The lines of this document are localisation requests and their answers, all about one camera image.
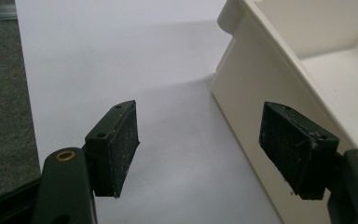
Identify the white plastic bin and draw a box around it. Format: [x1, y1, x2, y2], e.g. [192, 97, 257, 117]
[210, 0, 358, 224]

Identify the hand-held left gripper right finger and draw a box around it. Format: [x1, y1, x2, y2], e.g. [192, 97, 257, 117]
[258, 101, 358, 224]

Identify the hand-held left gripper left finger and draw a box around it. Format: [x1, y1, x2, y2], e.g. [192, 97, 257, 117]
[32, 99, 141, 224]

